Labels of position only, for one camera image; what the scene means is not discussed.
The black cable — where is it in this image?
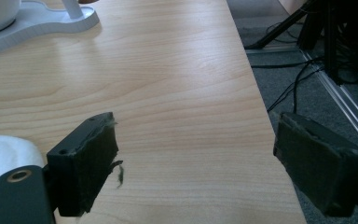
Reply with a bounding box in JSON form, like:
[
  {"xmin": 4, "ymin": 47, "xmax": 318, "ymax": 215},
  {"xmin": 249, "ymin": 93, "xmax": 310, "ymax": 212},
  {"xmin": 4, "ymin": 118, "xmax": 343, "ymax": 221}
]
[
  {"xmin": 265, "ymin": 21, "xmax": 300, "ymax": 45},
  {"xmin": 267, "ymin": 65, "xmax": 324, "ymax": 114},
  {"xmin": 250, "ymin": 56, "xmax": 324, "ymax": 70}
]

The black tripod leg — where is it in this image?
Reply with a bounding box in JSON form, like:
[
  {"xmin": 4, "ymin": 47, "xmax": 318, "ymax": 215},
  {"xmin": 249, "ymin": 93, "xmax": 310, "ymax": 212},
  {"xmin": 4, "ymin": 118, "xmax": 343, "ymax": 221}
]
[{"xmin": 244, "ymin": 0, "xmax": 316, "ymax": 50}]

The white fluffy cloth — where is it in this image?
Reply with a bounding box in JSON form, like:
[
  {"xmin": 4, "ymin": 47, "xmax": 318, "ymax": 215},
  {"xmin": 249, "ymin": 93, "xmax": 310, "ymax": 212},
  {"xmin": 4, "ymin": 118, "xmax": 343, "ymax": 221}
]
[{"xmin": 0, "ymin": 134, "xmax": 45, "ymax": 203}]

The white stand post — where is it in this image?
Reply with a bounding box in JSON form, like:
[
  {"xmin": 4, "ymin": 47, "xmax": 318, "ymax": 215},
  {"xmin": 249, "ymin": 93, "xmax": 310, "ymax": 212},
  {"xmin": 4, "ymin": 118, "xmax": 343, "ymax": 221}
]
[{"xmin": 62, "ymin": 0, "xmax": 85, "ymax": 20}]

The aluminium floor rail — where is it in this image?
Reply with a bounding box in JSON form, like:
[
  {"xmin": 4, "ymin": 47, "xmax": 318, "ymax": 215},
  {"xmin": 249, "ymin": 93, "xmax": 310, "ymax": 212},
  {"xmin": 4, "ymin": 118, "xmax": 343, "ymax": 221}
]
[{"xmin": 300, "ymin": 50, "xmax": 358, "ymax": 151}]

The white plastic stand base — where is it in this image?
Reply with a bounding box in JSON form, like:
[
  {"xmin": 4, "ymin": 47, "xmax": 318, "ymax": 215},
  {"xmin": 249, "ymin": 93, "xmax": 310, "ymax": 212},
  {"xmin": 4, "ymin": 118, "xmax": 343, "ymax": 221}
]
[{"xmin": 0, "ymin": 0, "xmax": 101, "ymax": 57}]

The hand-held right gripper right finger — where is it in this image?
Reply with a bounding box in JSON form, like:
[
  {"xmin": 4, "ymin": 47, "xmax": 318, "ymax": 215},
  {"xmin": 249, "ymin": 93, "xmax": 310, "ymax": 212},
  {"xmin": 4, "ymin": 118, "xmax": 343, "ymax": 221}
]
[{"xmin": 272, "ymin": 112, "xmax": 358, "ymax": 218}]

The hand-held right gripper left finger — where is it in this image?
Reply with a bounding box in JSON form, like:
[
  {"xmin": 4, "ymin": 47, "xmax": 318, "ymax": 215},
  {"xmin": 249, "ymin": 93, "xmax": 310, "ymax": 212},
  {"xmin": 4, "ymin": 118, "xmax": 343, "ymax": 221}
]
[{"xmin": 46, "ymin": 111, "xmax": 124, "ymax": 217}]

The black metal frame stand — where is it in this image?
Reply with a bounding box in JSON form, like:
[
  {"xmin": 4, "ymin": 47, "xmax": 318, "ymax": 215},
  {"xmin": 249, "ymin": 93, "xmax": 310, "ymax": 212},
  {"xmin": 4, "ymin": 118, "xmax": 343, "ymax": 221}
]
[{"xmin": 297, "ymin": 0, "xmax": 358, "ymax": 91}]

